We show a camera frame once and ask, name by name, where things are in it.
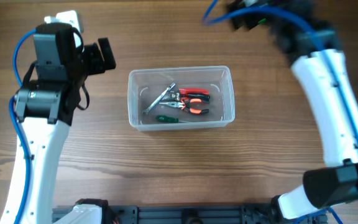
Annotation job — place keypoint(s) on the orange black long-nose pliers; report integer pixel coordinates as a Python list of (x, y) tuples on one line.
[(185, 105)]

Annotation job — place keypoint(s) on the red handled snips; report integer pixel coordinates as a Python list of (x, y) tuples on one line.
[(183, 93)]

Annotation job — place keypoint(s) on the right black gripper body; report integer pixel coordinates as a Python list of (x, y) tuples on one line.
[(248, 20)]

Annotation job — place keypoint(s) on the green handled screwdriver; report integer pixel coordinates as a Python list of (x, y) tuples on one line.
[(168, 119)]

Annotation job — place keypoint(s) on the silver combination wrench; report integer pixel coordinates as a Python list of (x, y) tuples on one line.
[(157, 100)]

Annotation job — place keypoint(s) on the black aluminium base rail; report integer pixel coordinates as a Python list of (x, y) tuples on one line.
[(248, 213)]

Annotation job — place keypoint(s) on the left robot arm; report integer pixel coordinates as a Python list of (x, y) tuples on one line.
[(42, 112)]

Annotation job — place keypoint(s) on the clear plastic container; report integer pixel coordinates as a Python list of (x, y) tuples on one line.
[(144, 86)]

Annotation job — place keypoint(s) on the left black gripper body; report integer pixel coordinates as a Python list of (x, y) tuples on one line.
[(95, 59)]

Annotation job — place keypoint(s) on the red black screwdriver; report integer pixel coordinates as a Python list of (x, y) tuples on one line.
[(204, 98)]

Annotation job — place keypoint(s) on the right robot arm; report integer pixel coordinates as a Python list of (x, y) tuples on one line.
[(317, 61)]

